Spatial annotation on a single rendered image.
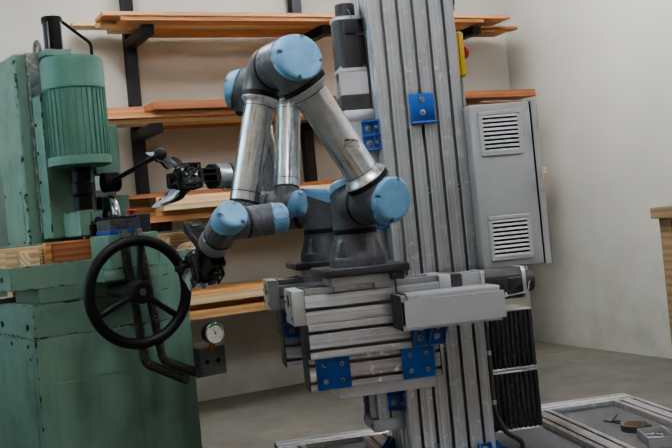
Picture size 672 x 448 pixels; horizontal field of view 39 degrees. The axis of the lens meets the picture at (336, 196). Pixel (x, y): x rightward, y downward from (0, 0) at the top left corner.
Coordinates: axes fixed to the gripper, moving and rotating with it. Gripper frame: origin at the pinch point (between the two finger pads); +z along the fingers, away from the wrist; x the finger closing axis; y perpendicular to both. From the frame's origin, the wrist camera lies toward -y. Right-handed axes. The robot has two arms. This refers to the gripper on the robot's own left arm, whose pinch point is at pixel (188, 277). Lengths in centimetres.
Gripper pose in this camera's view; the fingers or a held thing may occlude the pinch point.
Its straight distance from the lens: 244.7
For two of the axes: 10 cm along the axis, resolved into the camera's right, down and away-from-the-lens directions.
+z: -3.9, 5.3, 7.5
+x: 8.5, -1.1, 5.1
